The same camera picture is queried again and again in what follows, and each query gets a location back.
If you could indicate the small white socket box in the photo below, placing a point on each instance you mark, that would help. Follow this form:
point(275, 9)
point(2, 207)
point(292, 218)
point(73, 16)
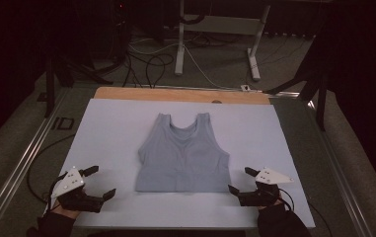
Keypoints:
point(245, 88)

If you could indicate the person's right hand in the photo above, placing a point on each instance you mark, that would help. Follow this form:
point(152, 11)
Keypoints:
point(272, 205)

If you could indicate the aluminium floor rail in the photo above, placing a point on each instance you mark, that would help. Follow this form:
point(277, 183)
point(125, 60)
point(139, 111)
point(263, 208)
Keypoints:
point(340, 171)
point(17, 171)

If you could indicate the white metal desk frame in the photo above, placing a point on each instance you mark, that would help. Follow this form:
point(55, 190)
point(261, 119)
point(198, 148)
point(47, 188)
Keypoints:
point(221, 24)

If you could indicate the black floor bracket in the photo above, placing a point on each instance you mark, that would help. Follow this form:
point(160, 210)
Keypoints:
point(63, 123)

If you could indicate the pale blue table mat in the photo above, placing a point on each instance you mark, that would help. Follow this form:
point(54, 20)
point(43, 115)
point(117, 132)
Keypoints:
point(110, 138)

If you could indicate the black stand with slanted legs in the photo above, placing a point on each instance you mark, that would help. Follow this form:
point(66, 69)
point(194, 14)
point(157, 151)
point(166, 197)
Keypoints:
point(320, 98)

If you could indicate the black tripod stand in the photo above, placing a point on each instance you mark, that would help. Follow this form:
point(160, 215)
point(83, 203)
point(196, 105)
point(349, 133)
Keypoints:
point(49, 85)

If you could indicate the grey-blue tank top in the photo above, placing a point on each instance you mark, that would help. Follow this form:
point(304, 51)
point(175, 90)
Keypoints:
point(182, 161)

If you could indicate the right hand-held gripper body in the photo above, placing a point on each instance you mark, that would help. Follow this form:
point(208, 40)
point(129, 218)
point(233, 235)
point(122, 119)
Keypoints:
point(263, 196)

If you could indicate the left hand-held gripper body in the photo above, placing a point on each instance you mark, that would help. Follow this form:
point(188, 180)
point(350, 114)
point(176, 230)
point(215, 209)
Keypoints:
point(72, 184)

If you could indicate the person's left hand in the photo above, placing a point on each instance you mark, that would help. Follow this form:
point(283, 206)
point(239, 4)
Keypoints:
point(65, 212)

